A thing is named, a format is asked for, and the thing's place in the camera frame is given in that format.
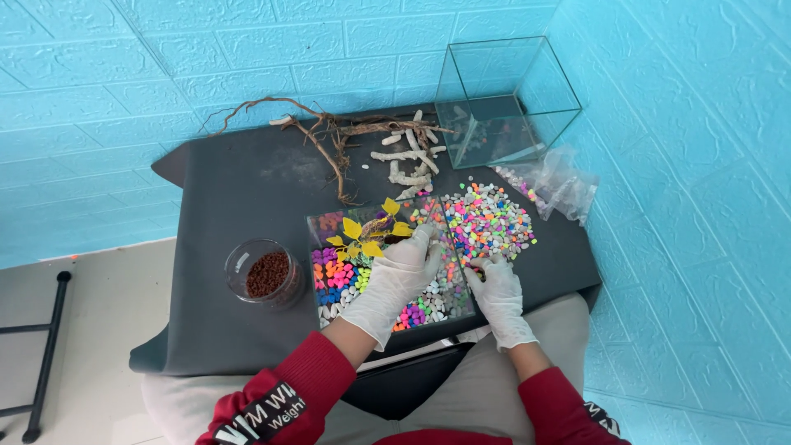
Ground white coral branch pieces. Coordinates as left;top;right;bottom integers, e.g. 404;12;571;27
269;109;447;200

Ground person's beige trousers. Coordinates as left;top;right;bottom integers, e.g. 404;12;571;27
141;293;592;445

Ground person's right hand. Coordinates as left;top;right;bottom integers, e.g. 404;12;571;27
463;253;540;354

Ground heap of mixed colourful pebbles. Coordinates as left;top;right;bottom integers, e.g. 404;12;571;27
441;178;538;271

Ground dark grey table cloth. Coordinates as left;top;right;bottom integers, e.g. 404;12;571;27
129;104;603;377

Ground black metal stand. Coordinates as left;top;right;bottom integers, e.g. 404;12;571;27
0;271;73;445

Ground clear plastic bag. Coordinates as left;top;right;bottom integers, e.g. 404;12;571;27
492;145;599;227

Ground brown granules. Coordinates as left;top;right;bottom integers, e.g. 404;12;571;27
246;251;290;299

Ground glass tank with pebble layer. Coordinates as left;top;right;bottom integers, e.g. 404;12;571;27
306;196;477;333

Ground brown driftwood root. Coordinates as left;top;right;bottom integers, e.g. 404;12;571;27
201;96;457;206

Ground yellow artificial leaf plant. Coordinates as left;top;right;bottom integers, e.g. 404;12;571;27
325;198;414;262

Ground round glass jar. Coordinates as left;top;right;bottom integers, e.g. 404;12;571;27
224;238;305;311

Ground layer of sorted colourful pebbles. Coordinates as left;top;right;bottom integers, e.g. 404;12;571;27
311;210;473;331

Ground empty glass cube tank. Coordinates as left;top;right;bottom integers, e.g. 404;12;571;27
434;36;583;170

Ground person's left hand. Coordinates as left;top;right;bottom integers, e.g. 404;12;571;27
339;223;445;352

